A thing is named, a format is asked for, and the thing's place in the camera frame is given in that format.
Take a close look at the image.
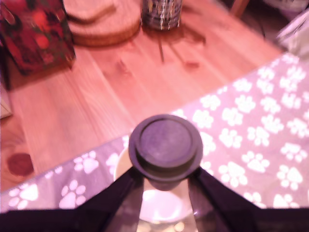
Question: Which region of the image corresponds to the paw-print fleece cloth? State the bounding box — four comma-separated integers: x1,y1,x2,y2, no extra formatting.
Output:
0,52,309,213

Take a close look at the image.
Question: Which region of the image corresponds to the metal wire utensil rack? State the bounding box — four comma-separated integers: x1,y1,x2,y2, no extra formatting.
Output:
141,0,183,31

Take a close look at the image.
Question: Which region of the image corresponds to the red floral tissue box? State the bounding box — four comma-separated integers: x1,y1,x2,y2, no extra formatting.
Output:
0,0,77,75

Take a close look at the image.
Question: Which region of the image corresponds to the dark brown coffee capsule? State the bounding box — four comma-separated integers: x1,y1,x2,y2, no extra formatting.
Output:
128,114,204,191

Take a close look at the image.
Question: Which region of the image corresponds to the wooden chair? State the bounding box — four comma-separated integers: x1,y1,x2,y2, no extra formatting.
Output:
229,0,251,17

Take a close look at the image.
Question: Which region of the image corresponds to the illustrated white blue mug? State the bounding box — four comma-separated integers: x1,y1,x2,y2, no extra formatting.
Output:
112,146,213,224

